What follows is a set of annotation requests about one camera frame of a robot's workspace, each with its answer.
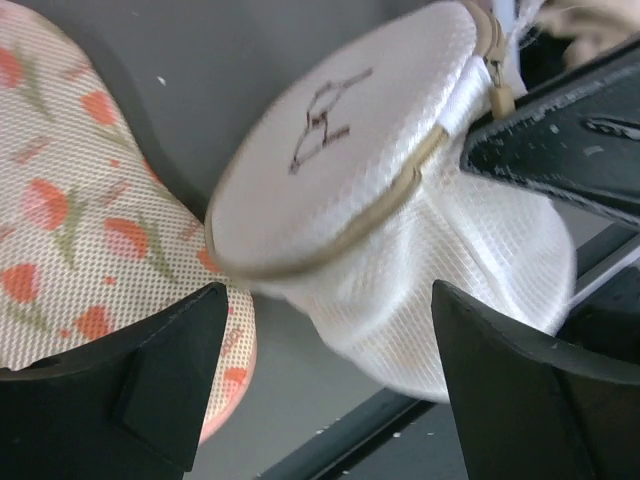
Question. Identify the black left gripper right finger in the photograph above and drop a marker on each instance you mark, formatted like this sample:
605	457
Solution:
531	406

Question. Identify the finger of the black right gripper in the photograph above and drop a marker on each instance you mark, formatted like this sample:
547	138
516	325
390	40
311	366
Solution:
573	139

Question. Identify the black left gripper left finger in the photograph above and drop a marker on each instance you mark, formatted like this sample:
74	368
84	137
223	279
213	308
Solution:
130	405

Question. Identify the white mesh laundry bag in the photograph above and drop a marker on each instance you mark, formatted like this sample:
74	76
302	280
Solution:
346	198

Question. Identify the floral mesh laundry bag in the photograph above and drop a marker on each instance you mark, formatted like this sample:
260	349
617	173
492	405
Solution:
91	240

